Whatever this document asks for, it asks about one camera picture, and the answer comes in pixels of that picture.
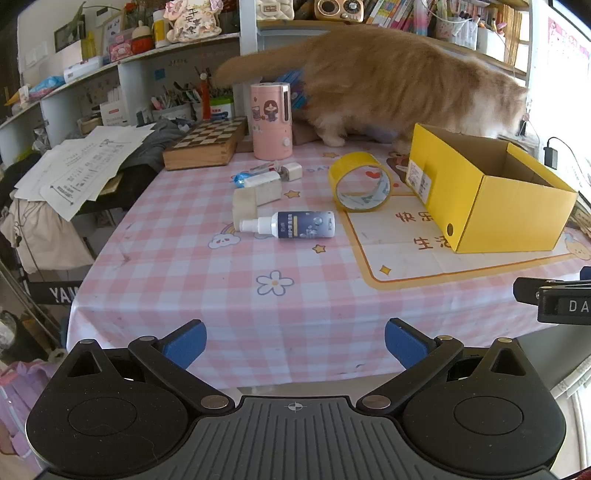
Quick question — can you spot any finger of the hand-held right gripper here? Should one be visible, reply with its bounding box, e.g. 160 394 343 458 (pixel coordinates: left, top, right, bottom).
513 276 557 304

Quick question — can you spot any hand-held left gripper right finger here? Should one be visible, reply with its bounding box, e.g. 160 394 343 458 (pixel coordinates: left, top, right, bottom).
355 318 527 414

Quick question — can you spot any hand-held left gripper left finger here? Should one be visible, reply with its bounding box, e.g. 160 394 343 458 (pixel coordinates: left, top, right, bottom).
65 319 236 414

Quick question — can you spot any yellow cardboard box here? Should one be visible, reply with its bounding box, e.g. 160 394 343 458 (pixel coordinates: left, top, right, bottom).
405 123 579 254

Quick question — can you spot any white triangular block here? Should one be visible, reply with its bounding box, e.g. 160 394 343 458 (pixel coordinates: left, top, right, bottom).
232 188 258 232

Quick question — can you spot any white spray bottle dark label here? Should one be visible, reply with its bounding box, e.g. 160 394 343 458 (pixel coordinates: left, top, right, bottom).
239 211 336 240

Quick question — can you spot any yellow tape roll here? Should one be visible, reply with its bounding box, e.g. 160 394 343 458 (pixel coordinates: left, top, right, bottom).
328 152 393 213

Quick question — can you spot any pink checked tablecloth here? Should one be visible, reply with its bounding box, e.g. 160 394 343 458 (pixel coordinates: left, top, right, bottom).
67 133 591 389

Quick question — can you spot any black power adapter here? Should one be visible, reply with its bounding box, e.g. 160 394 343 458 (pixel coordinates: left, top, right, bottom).
544 137 570 169

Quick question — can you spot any black bag white lettering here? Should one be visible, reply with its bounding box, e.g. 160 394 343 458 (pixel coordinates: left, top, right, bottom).
22 278 82 306

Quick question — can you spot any beige cloth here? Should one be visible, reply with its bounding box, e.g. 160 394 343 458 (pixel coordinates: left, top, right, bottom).
0 198 96 274

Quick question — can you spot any wooden chess board box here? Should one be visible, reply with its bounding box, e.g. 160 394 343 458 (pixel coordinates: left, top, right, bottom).
163 117 248 172

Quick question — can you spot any stack of printed paper sheets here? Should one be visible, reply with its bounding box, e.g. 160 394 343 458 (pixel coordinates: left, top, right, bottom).
14 126 156 222

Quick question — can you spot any dark grey cloth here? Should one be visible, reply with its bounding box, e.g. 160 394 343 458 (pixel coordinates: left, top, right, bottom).
121 119 193 175

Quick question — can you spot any white pen holder with pens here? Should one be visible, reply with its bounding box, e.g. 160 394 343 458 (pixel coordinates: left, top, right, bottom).
151 82 205 123

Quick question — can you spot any pink cylindrical humidifier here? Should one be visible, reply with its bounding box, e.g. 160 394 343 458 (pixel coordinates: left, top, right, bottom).
250 82 294 160

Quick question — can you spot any green lidded box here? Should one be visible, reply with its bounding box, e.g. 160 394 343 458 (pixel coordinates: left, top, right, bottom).
210 95 234 121

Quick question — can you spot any white box red label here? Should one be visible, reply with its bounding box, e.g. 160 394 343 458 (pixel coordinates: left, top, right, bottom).
99 98 130 127

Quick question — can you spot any red tassel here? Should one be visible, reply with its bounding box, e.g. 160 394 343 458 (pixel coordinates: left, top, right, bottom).
196 67 213 121

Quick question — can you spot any orange cat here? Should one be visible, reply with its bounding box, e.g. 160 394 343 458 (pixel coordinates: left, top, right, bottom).
215 25 532 154

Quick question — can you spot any cup of coloured pens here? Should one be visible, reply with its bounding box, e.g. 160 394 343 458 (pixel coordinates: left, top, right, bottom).
434 8 479 49

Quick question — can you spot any white shelf unit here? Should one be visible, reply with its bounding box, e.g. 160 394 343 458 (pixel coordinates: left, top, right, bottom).
0 0 534 167

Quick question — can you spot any blue tissue pack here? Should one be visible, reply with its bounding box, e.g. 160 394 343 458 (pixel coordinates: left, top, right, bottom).
29 76 66 100

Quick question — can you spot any pink printed box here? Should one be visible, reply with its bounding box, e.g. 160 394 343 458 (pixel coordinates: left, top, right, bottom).
108 31 135 64

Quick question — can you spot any row of thin shelf books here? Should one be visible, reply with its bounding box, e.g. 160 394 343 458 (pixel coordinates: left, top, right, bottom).
365 0 440 34

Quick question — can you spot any pink decorative sign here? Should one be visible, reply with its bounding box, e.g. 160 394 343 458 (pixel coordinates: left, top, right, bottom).
164 0 223 44

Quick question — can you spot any gold retro speaker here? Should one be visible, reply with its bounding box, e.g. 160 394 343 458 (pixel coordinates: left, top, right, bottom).
314 0 363 23

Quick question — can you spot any white quilted bag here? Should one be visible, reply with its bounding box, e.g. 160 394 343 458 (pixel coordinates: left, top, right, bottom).
255 0 296 21

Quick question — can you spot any wall poster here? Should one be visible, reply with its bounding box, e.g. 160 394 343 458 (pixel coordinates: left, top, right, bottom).
546 13 591 86

